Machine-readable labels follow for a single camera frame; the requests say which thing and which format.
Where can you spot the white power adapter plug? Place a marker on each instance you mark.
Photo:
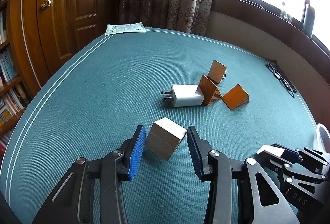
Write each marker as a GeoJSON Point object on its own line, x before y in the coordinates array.
{"type": "Point", "coordinates": [184, 95]}

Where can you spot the brown striped wooden wedge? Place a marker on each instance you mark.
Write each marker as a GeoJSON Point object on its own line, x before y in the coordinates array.
{"type": "Point", "coordinates": [217, 72]}

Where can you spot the black eyeglasses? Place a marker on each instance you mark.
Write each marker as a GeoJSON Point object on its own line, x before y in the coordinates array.
{"type": "Point", "coordinates": [280, 78]}

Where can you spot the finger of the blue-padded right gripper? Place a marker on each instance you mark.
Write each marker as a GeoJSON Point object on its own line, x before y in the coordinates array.
{"type": "Point", "coordinates": [287, 152]}
{"type": "Point", "coordinates": [268, 156]}

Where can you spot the brass door knob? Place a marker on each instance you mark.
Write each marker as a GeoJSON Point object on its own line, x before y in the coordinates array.
{"type": "Point", "coordinates": [46, 4]}

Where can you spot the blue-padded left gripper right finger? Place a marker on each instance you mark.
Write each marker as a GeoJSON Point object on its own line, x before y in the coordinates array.
{"type": "Point", "coordinates": [260, 200]}

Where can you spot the clear glass bowl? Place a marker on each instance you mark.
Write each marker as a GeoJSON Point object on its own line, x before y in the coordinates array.
{"type": "Point", "coordinates": [321, 141]}

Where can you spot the plain wooden cube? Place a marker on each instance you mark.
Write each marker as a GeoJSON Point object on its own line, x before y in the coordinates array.
{"type": "Point", "coordinates": [164, 137]}

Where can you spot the orange-brown wooden wedge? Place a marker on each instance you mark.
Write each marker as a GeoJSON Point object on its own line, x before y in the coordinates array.
{"type": "Point", "coordinates": [210, 90]}

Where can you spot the dark thermos bottle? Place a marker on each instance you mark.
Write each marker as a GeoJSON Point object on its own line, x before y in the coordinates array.
{"type": "Point", "coordinates": [309, 18]}

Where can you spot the brown wooden door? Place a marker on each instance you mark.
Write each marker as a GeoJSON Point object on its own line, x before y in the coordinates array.
{"type": "Point", "coordinates": [52, 36]}

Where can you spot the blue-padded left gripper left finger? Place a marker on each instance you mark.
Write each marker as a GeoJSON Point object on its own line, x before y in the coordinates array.
{"type": "Point", "coordinates": [71, 200]}

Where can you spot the green mat table cover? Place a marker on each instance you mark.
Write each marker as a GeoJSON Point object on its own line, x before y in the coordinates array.
{"type": "Point", "coordinates": [97, 99]}

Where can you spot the wooden bookshelf with books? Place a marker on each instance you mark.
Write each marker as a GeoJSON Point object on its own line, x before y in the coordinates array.
{"type": "Point", "coordinates": [14, 95]}

